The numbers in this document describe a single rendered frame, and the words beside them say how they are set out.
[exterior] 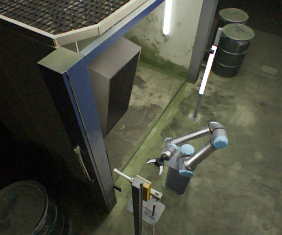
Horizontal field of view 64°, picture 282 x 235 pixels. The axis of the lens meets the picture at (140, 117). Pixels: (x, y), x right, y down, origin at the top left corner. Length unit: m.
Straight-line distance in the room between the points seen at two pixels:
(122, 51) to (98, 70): 0.38
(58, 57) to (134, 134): 2.52
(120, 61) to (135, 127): 1.66
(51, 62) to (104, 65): 1.02
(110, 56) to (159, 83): 2.27
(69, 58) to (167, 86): 3.30
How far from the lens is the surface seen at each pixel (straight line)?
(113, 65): 2.27
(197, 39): 4.11
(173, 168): 2.69
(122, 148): 3.50
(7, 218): 2.53
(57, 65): 1.27
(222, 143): 2.02
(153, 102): 4.10
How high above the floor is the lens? 3.01
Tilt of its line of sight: 50 degrees down
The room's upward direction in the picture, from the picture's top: straight up
